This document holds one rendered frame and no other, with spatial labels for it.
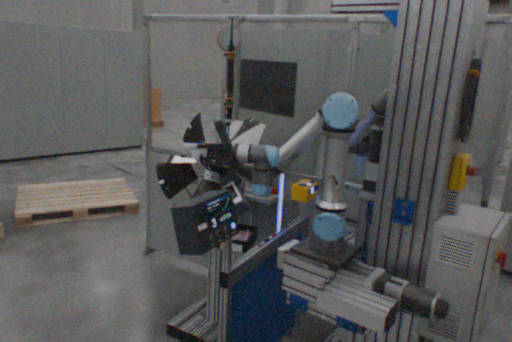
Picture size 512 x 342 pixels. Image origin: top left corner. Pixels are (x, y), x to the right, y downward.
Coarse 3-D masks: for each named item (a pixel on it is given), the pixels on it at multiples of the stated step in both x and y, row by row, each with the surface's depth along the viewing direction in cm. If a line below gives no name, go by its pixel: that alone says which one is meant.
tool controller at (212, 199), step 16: (208, 192) 184; (224, 192) 178; (176, 208) 164; (192, 208) 160; (208, 208) 168; (224, 208) 177; (176, 224) 166; (192, 224) 162; (208, 224) 167; (224, 224) 176; (192, 240) 163; (208, 240) 166; (224, 240) 175
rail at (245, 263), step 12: (288, 228) 247; (300, 228) 262; (276, 240) 234; (288, 240) 248; (252, 252) 217; (264, 252) 224; (240, 264) 203; (252, 264) 214; (228, 276) 197; (240, 276) 205; (228, 288) 197
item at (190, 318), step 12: (204, 300) 315; (192, 312) 301; (168, 324) 286; (180, 324) 287; (192, 324) 287; (204, 324) 288; (216, 324) 290; (180, 336) 282; (192, 336) 277; (204, 336) 276; (216, 336) 276
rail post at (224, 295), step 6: (222, 288) 198; (222, 294) 199; (228, 294) 198; (222, 300) 199; (228, 300) 199; (222, 306) 200; (228, 306) 200; (222, 312) 201; (228, 312) 203; (222, 318) 202; (228, 318) 203; (222, 324) 203; (228, 324) 204; (222, 330) 204; (228, 330) 204; (222, 336) 205; (228, 336) 205
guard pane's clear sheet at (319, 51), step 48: (192, 48) 334; (240, 48) 313; (288, 48) 295; (336, 48) 278; (384, 48) 264; (192, 96) 343; (240, 96) 321; (288, 96) 302; (480, 96) 244; (480, 144) 248; (480, 192) 253
